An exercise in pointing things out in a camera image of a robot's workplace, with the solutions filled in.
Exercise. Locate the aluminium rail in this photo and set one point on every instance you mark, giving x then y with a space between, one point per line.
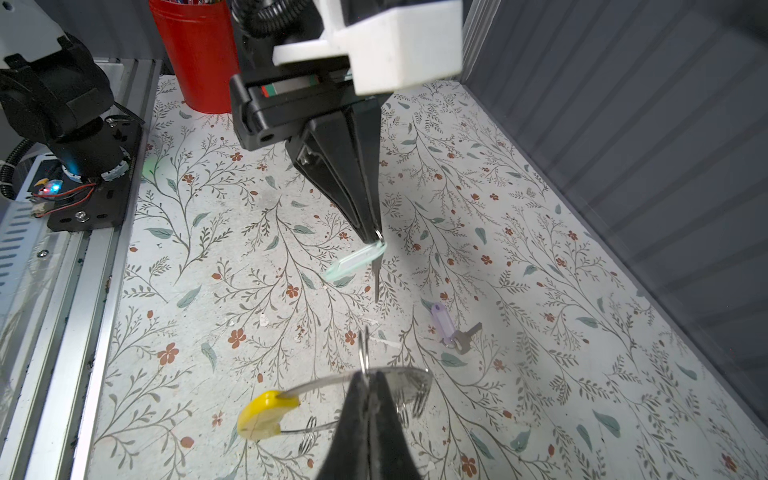
54 341

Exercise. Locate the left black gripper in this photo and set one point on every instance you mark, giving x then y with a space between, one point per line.
339 153

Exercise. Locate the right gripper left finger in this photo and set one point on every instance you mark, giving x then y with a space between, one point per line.
348 456

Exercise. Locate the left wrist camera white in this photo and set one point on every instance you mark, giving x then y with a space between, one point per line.
400 47

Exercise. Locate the large keyring with yellow grip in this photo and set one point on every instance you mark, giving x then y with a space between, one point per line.
316 406

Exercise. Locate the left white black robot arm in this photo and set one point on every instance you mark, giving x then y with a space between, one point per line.
53 93

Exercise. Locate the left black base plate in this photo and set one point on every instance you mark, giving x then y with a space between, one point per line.
98 163

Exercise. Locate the red cup with pens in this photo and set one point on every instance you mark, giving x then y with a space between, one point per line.
199 41

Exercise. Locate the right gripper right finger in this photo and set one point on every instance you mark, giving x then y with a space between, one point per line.
388 455

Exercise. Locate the white slotted cable duct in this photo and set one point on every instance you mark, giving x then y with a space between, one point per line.
20 232

